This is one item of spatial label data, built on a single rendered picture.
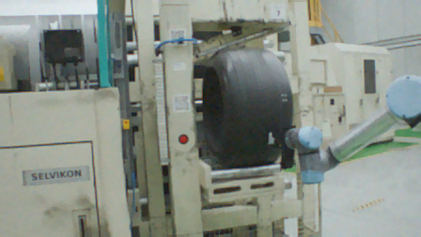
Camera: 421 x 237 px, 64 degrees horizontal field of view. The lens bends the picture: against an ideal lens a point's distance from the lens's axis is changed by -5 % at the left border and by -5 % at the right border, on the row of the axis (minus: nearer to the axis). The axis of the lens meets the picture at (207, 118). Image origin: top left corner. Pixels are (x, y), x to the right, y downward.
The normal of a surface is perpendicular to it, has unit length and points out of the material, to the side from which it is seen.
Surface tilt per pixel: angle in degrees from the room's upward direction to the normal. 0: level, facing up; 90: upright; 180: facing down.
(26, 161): 90
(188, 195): 90
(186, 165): 90
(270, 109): 91
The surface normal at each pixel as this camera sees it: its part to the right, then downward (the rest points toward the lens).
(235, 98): -0.49, -0.06
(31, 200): 0.24, 0.04
